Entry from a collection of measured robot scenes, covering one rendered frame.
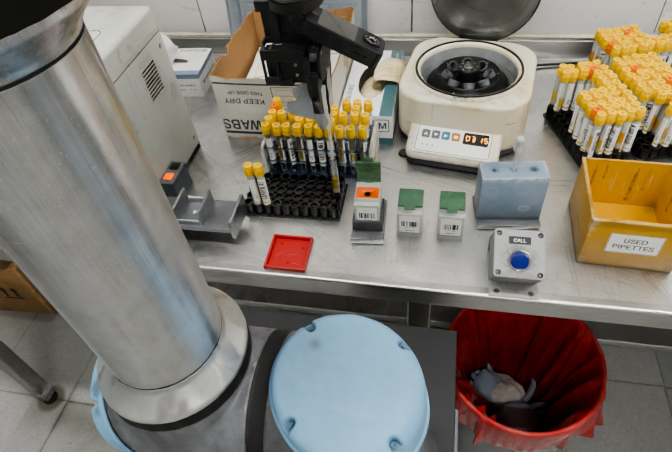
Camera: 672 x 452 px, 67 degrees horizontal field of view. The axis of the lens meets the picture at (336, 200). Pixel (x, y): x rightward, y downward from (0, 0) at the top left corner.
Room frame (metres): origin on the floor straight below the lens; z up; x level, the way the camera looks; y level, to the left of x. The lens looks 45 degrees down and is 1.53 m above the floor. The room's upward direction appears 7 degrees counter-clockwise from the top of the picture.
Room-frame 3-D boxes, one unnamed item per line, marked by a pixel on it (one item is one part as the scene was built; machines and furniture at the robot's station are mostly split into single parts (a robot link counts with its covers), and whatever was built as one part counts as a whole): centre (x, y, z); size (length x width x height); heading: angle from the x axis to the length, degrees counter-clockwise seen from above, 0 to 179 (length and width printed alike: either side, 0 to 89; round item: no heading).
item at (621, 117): (0.65, -0.49, 0.93); 0.02 x 0.02 x 0.11
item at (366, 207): (0.58, -0.05, 0.92); 0.05 x 0.04 x 0.06; 167
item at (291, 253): (0.53, 0.09, 0.88); 0.07 x 0.07 x 0.01; 74
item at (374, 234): (0.58, -0.05, 0.89); 0.09 x 0.05 x 0.04; 167
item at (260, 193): (0.66, 0.07, 0.93); 0.17 x 0.09 x 0.11; 75
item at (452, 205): (0.54, -0.18, 0.91); 0.05 x 0.04 x 0.07; 164
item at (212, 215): (0.62, 0.26, 0.92); 0.21 x 0.07 x 0.05; 74
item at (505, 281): (0.46, -0.26, 0.92); 0.13 x 0.07 x 0.08; 164
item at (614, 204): (0.49, -0.43, 0.93); 0.13 x 0.13 x 0.10; 72
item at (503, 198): (0.56, -0.28, 0.92); 0.10 x 0.07 x 0.10; 81
